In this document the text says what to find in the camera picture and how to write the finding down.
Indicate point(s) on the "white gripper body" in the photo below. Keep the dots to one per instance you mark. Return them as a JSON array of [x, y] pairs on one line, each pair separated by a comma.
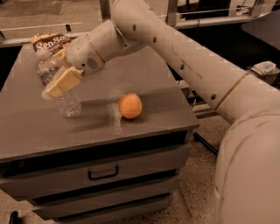
[[80, 56]]

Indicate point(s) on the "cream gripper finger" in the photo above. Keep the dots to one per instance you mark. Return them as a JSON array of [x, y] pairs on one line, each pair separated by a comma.
[[64, 80]]

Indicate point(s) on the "clear plastic water bottle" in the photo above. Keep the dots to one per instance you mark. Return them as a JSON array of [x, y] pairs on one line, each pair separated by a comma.
[[47, 66]]

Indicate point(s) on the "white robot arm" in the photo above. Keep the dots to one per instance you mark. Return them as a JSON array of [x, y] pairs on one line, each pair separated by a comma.
[[247, 179]]

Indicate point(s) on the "sea salt chip bag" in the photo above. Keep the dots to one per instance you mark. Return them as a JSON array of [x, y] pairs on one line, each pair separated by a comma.
[[50, 44]]

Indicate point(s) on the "orange fruit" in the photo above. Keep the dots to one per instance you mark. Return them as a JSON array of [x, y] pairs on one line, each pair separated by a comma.
[[130, 106]]

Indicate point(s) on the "grey drawer cabinet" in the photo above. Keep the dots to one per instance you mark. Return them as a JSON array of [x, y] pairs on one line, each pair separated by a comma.
[[45, 157]]

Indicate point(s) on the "low metal bench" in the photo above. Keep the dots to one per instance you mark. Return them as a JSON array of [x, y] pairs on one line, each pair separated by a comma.
[[200, 108]]

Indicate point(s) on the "black stand base legs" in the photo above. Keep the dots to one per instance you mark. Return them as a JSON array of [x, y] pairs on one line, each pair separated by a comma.
[[198, 138]]

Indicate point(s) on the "metal railing frame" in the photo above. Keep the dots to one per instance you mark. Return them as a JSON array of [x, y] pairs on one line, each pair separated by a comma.
[[21, 19]]

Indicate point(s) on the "black drawer handle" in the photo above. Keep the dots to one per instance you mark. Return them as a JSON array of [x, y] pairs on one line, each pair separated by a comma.
[[94, 176]]

